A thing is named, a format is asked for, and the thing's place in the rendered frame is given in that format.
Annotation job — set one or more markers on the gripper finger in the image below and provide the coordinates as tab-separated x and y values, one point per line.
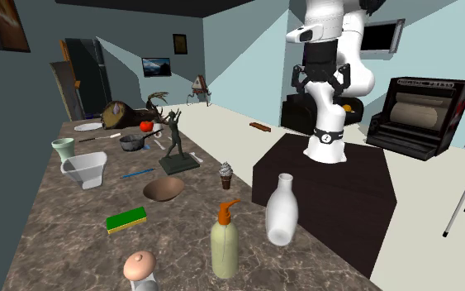
344	78
299	78

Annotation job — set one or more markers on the landscape wall picture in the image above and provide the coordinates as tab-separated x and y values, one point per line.
156	67

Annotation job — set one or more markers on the pink-capped shaker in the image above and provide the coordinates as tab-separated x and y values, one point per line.
139	266

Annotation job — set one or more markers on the white bottle vase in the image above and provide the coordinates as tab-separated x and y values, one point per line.
282	209

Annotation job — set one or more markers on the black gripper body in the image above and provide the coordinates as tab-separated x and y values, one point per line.
320	58

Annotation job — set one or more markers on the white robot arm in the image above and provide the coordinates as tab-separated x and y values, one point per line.
328	117

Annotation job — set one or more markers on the white plate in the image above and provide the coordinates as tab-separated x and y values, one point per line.
88	127

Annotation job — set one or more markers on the brown log-shaped figure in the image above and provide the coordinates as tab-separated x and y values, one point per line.
123	115

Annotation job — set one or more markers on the blue pen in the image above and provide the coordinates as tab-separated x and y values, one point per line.
137	173

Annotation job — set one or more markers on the dark robot stand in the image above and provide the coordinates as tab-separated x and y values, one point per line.
328	189

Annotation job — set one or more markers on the pale green cup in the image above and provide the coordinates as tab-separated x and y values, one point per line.
64	148

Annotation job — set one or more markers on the dark antler-shaped plant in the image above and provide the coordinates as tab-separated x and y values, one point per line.
156	100

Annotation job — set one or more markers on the black saucepan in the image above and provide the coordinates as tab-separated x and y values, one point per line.
131	143

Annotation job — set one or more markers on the green soap dispenser orange pump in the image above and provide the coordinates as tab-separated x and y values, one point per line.
225	250

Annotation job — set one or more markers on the white measuring jug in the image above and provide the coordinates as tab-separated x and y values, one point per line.
85	169

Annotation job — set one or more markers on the small white cup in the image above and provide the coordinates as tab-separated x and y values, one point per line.
158	128

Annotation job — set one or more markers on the triangular tripod figure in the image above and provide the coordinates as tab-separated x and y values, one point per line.
200	86

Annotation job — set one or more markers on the dark refrigerator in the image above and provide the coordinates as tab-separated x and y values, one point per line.
89	76

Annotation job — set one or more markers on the cupcake with white frosting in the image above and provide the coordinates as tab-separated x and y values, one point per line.
226	177

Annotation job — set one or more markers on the grey-framed dark window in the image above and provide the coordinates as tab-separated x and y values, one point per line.
379	37

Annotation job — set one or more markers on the wooden board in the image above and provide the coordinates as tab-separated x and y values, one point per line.
67	90

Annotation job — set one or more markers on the green and yellow sponge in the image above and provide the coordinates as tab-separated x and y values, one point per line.
125	217

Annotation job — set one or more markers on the white spoon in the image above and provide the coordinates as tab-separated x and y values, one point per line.
159	144
196	157

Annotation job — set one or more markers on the black bread box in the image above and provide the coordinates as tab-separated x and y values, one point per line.
296	115

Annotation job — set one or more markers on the brown flat block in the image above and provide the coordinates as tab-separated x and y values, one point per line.
260	127

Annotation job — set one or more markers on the small dark wall picture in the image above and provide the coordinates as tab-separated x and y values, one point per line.
180	44

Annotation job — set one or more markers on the brown framed wall picture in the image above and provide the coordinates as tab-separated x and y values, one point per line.
6	24

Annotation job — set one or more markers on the dark figure statue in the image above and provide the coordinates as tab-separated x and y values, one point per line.
174	141

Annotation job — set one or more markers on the brown bowl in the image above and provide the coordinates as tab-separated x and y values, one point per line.
163	189

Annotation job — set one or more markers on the red tomato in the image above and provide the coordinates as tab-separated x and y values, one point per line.
146	126

